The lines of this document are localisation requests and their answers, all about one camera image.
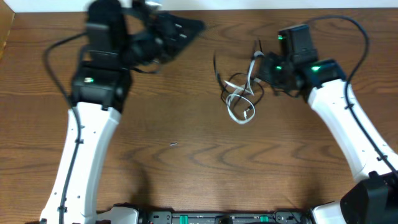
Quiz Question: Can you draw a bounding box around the white usb cable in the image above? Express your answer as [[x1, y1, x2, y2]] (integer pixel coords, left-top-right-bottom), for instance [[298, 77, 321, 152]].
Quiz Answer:
[[223, 51, 265, 125]]

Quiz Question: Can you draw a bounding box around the black usb cable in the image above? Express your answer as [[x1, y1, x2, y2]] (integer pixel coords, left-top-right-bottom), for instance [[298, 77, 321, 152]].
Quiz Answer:
[[213, 39, 265, 113]]

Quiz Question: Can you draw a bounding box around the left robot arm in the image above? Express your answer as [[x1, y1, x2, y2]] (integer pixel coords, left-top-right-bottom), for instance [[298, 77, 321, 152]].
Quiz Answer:
[[39, 0, 205, 223]]

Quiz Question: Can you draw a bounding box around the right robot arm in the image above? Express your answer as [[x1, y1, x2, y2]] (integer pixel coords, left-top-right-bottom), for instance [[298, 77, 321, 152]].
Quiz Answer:
[[259, 24, 397, 223]]

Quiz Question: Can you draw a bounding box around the right camera cable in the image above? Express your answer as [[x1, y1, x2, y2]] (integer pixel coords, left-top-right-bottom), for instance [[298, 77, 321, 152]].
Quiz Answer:
[[306, 14, 398, 175]]

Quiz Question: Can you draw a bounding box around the camera cable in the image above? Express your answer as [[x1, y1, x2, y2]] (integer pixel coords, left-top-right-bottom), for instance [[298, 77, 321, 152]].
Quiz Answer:
[[306, 14, 398, 175], [42, 30, 90, 224]]

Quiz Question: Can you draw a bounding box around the left camera cable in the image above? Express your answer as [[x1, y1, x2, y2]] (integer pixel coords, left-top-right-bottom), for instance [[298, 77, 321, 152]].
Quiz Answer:
[[42, 30, 90, 224]]

